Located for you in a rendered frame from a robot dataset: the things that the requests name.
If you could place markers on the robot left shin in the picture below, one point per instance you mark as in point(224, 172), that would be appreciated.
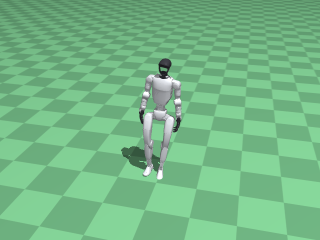
point(163, 155)

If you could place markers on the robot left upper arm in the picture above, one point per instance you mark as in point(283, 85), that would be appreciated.
point(177, 92)

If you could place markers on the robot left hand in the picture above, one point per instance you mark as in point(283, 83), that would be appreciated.
point(178, 124)

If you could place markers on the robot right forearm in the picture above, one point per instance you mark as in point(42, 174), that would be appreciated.
point(143, 103)

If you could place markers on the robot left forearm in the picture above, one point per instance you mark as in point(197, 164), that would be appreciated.
point(178, 111)

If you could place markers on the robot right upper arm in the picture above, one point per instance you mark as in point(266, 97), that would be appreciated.
point(148, 85)

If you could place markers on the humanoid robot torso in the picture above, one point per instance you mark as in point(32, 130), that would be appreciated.
point(162, 91)

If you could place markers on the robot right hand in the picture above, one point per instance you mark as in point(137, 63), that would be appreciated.
point(141, 113)

